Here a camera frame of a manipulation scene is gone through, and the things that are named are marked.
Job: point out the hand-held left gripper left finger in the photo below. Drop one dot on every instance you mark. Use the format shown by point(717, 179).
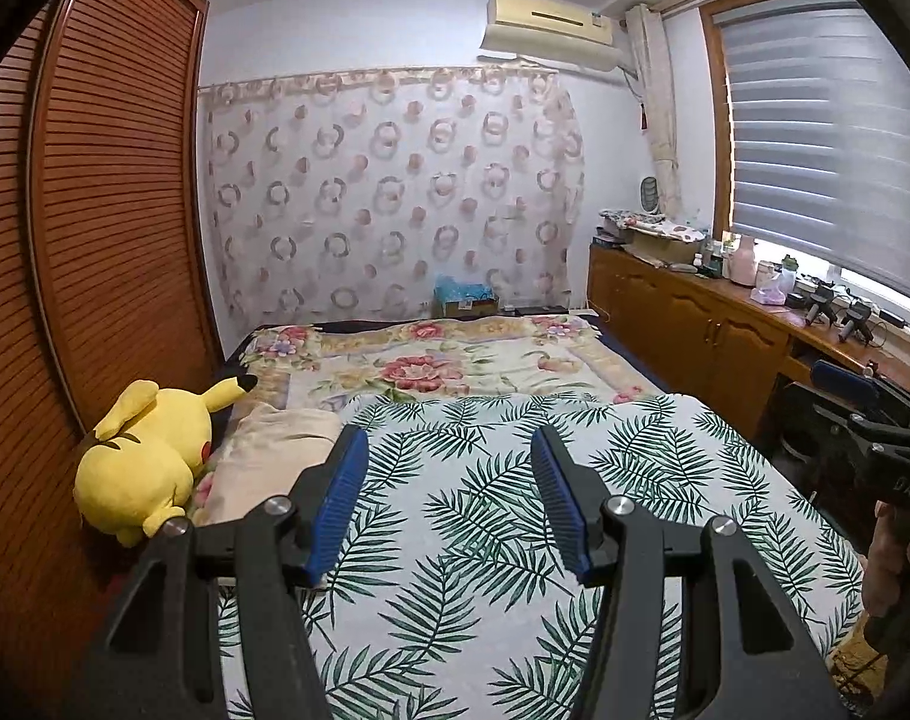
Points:
point(342, 502)

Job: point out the green-capped bottle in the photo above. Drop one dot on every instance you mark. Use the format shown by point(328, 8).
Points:
point(790, 274)

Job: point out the grey window blind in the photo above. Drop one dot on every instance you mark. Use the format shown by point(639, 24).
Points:
point(822, 142)

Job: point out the small round fan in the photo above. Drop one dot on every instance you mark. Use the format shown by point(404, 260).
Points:
point(652, 193)

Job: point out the purple plastic bag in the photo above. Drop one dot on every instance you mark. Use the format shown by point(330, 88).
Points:
point(771, 289)

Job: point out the floral cloth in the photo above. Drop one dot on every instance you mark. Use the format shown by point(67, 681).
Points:
point(650, 221)

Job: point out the wooden window frame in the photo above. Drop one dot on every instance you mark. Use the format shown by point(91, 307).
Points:
point(717, 127)

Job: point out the wooden cabinet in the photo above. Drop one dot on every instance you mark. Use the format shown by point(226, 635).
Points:
point(695, 330)

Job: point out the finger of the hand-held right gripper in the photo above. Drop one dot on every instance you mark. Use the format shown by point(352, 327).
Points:
point(841, 431)
point(844, 382)

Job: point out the peach printed t-shirt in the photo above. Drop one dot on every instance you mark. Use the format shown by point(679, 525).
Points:
point(275, 450)

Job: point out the small cardboard box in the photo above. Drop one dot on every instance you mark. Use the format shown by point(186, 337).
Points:
point(466, 307)

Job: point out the patterned lace curtain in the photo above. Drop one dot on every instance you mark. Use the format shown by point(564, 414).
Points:
point(387, 187)

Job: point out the cream bundled curtain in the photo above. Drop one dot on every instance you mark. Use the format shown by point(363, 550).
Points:
point(661, 120)

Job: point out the yellow patterned cloth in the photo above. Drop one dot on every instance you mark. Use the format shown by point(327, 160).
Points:
point(852, 660)

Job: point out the yellow plush toy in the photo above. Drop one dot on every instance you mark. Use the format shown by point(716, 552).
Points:
point(147, 465)

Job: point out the dark chair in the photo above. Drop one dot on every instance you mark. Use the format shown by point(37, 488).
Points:
point(796, 427)

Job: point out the pink bottle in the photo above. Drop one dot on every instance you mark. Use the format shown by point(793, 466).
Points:
point(743, 262)

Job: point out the cream air conditioner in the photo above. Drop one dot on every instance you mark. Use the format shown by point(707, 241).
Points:
point(552, 37)

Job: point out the black handheld device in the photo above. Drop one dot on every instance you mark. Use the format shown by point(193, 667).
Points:
point(856, 321)
point(820, 306)

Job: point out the stack of books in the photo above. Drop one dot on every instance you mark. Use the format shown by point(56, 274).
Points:
point(607, 235)

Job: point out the leaf-print bed sheet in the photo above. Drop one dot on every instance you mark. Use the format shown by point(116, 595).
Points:
point(462, 510)

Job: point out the dark bottle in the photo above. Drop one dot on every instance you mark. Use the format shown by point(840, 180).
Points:
point(715, 259)

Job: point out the red hanging ornament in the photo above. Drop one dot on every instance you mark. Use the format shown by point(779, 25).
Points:
point(644, 120)

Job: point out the wooden louvered wardrobe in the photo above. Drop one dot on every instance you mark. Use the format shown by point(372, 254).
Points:
point(117, 202)

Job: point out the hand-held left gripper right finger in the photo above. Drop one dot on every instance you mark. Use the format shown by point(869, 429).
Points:
point(560, 502)

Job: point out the floral bed blanket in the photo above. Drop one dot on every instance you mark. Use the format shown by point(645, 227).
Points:
point(231, 360)

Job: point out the open cardboard box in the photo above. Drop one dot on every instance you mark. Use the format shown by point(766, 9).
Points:
point(661, 247)

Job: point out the light blue cloth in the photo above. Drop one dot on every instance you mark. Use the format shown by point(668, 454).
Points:
point(462, 286)

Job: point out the person's right hand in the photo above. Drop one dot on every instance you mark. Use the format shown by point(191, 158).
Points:
point(886, 562)

